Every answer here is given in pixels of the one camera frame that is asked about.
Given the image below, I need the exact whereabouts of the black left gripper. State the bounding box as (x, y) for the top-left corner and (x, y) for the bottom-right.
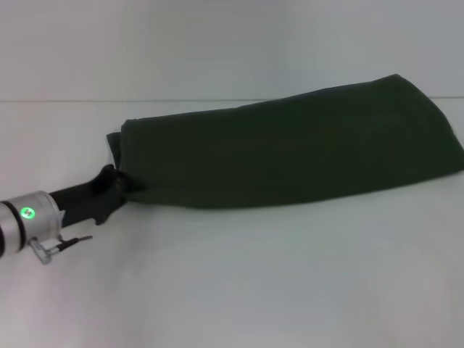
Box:
(49, 163), (128, 228)

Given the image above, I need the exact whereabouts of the dark green t-shirt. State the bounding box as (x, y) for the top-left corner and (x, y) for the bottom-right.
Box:
(105, 73), (464, 212)

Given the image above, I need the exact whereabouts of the left arm cable with plug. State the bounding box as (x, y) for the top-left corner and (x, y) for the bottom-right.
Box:
(30, 233), (94, 265)

